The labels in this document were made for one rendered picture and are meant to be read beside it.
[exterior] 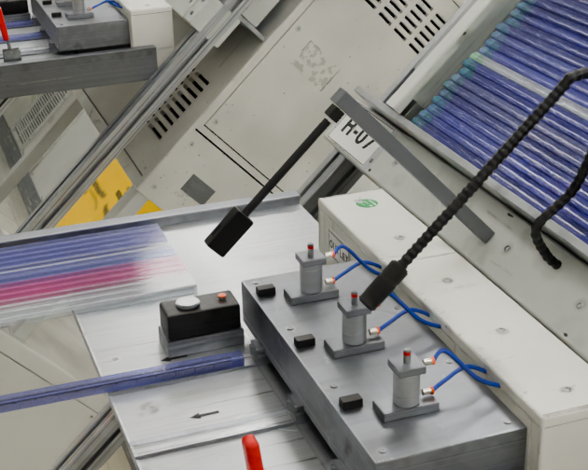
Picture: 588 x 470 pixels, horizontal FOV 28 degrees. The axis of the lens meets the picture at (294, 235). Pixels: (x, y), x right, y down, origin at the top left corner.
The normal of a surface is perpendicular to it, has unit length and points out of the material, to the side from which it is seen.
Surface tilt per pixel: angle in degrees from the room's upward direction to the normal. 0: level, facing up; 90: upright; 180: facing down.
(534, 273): 90
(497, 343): 46
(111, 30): 90
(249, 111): 90
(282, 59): 90
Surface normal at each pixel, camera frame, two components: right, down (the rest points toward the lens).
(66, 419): 0.34, 0.38
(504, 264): -0.67, -0.55
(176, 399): -0.02, -0.91
